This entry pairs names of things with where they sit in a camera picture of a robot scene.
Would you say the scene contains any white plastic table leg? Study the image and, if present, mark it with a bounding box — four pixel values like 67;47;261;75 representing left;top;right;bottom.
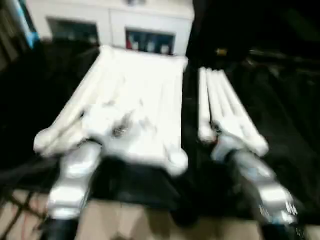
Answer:
219;71;270;158
208;69;233;141
213;70;253;151
198;67;216;145

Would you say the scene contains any white glass-door cabinet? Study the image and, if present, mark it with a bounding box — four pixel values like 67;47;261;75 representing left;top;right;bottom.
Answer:
24;0;196;56

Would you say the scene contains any black mat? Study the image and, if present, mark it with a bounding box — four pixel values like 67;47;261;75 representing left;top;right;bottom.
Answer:
0;39;320;221

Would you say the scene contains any blue and white roll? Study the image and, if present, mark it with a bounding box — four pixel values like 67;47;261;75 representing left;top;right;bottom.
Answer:
14;0;41;48

